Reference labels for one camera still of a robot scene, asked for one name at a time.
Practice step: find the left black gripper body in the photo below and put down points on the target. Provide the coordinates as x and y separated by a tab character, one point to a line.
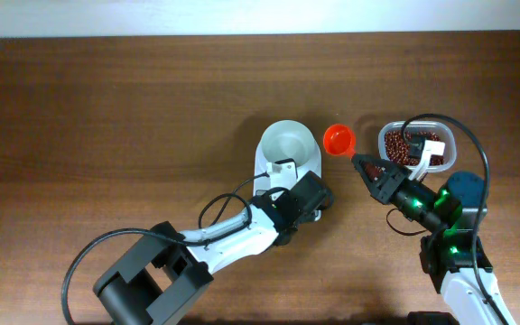
304	218

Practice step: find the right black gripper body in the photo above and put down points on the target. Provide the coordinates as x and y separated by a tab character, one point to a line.
387	184

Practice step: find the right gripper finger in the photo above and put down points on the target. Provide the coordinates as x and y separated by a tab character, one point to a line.
370	175
380	163

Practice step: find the orange measuring scoop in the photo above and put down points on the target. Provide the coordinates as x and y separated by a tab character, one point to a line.
339	140

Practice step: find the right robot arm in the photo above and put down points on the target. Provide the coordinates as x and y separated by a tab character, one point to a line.
451	254

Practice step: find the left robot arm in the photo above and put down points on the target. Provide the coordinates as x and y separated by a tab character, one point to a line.
160	277

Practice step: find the white digital kitchen scale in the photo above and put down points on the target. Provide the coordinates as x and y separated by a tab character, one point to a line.
265	183

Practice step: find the red beans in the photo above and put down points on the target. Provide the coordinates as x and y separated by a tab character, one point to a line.
397	149

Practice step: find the clear plastic container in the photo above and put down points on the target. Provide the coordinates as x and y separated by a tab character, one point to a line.
438	163

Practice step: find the white round bowl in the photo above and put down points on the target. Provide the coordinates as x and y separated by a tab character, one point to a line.
288	139

